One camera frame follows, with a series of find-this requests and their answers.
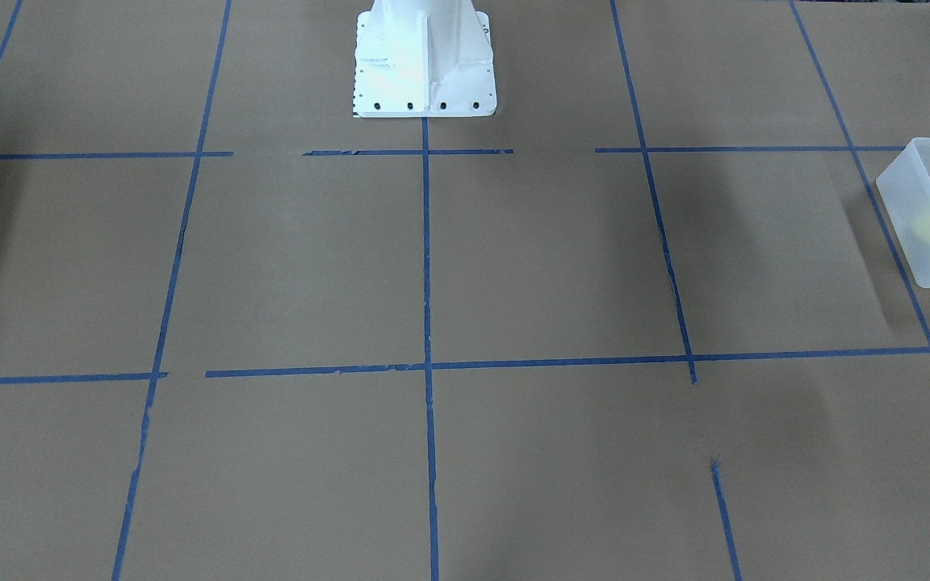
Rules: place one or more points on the clear plastic bin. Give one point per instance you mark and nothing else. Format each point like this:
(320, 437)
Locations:
(905, 191)

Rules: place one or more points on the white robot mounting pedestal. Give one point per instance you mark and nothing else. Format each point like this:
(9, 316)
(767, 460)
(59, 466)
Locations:
(423, 59)

